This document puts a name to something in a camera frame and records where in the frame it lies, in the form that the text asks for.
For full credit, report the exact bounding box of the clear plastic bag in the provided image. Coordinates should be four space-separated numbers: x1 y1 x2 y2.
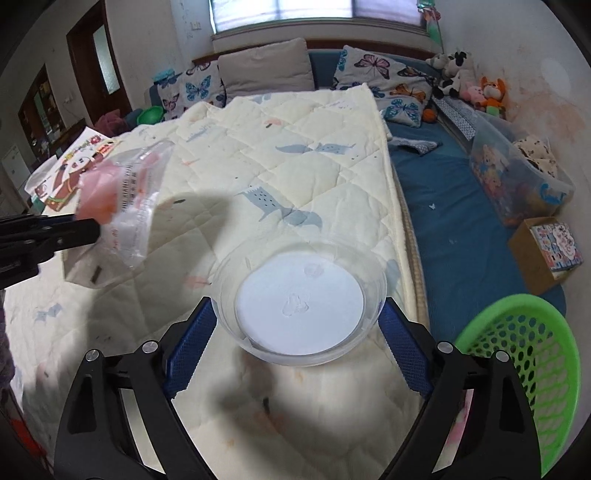
63 140 174 289

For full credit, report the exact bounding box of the green plastic trash basket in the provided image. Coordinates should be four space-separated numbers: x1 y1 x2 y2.
455 294 581 474

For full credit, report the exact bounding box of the cartoon bear picture book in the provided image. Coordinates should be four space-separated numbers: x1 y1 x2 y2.
24 127 119 212

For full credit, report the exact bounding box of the green plastic bowl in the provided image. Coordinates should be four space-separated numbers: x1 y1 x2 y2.
136 105 165 125

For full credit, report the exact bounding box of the blue sofa mattress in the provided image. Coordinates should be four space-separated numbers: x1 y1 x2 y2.
307 49 568 345

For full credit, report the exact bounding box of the cardboard box with cards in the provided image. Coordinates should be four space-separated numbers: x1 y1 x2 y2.
508 217 584 296

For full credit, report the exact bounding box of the brown wooden door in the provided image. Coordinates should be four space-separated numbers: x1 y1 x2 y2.
66 1 131 124

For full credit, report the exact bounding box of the left butterfly pillow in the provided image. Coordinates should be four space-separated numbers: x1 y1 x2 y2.
157 61 226 121

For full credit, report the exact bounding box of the butterfly pillow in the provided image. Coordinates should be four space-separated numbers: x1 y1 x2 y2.
157 61 226 121
332 46 436 128

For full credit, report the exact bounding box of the clear plastic storage bin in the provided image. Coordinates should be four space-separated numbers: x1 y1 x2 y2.
470 112 575 226

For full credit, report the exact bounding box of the white quilted table cover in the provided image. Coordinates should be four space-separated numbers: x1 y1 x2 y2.
4 86 428 479

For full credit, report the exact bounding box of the window with blinds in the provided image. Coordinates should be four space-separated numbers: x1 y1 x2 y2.
209 0 436 33

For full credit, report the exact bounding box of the beige cushion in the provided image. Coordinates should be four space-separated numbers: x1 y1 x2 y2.
217 38 315 101

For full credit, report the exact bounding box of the orange fox plush toy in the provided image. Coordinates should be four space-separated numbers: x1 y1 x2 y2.
467 76 506 118

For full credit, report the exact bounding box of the right butterfly pillow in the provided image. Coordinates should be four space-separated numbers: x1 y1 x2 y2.
332 46 436 128

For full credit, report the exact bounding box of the cow plush toy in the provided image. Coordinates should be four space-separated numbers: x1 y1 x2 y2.
426 51 476 101

